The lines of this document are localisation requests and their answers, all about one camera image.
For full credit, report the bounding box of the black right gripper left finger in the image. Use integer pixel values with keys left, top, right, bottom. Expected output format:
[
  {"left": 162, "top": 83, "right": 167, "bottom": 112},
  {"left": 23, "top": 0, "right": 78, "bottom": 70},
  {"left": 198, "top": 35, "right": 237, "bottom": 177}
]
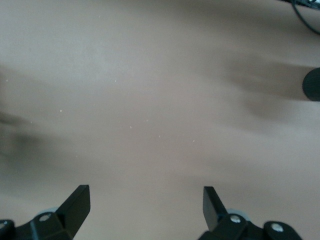
[{"left": 0, "top": 184, "right": 91, "bottom": 240}]

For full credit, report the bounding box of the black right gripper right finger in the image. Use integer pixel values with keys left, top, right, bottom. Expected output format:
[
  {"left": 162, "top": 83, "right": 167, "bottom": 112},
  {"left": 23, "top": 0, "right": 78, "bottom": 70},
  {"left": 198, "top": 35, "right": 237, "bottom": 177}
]
[{"left": 197, "top": 185, "right": 305, "bottom": 240}]

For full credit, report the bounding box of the brown table cover sheet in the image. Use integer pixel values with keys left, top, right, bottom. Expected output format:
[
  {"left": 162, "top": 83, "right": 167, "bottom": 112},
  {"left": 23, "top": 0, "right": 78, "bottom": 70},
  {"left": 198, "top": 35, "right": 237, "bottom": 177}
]
[{"left": 0, "top": 0, "right": 320, "bottom": 240}]

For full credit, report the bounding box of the black cylinder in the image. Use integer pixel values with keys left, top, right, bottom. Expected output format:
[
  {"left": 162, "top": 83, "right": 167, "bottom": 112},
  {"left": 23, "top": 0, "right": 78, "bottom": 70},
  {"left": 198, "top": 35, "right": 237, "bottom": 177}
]
[{"left": 301, "top": 66, "right": 320, "bottom": 102}]

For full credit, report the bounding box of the black cable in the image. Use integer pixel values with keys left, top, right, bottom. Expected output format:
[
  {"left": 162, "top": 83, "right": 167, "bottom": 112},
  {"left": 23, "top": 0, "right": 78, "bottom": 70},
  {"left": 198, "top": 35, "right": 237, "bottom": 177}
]
[{"left": 290, "top": 0, "right": 320, "bottom": 35}]

